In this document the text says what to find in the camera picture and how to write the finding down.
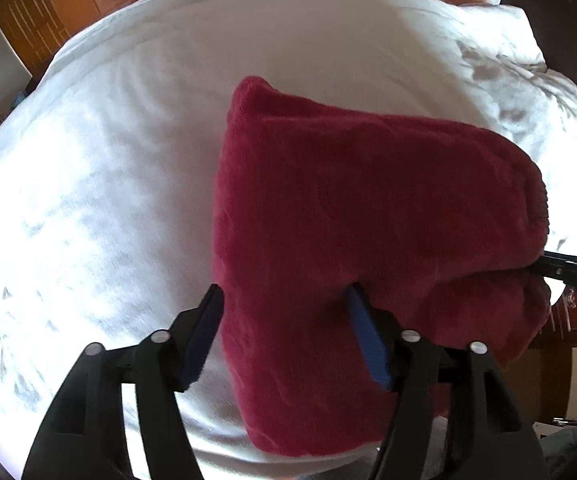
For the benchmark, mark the carved wooden cabinet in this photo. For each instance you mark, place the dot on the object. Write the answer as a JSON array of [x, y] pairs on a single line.
[[568, 320]]

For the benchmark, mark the red fleece pants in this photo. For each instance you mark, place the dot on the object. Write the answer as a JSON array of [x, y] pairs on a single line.
[[368, 185]]

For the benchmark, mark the white bed blanket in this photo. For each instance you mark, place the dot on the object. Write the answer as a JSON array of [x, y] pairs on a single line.
[[118, 185]]

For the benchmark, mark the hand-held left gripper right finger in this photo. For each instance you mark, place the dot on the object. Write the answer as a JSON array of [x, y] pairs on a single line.
[[368, 345]]

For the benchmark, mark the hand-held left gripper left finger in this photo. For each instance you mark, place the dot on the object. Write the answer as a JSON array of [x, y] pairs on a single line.
[[201, 350]]

